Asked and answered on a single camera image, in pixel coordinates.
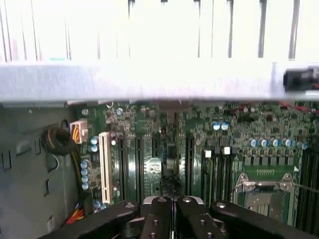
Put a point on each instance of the white expansion slot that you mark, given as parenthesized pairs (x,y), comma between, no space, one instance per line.
(106,166)

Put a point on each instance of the white power connector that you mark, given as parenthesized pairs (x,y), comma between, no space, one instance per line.
(81,132)

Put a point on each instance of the metal locking lever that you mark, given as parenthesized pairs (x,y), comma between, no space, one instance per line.
(305,188)

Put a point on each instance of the black expansion slot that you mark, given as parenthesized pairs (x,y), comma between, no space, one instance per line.
(123,169)
(139,169)
(190,166)

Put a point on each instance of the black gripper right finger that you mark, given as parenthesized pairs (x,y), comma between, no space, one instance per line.
(194,221)

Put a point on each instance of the green motherboard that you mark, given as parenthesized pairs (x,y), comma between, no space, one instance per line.
(149,119)

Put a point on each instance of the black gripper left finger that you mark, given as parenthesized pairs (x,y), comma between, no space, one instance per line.
(159,219)

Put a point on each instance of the dark grey PC case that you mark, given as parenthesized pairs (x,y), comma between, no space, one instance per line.
(25,174)

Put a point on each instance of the CPU socket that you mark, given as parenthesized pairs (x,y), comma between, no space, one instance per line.
(264,204)

